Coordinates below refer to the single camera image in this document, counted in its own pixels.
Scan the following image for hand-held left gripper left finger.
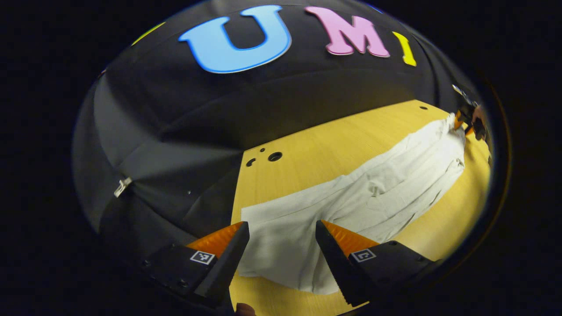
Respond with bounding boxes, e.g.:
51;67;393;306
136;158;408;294
140;221;250;308

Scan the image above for black backdrop cloth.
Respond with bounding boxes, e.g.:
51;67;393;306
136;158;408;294
72;0;483;264

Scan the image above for white jeans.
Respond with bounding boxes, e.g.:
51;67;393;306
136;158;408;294
239;113;467;294

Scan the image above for silver metal cloth clip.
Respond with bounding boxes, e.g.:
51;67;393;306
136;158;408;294
113;177;133;198

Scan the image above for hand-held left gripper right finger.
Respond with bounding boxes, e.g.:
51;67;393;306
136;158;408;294
315;220;436;307

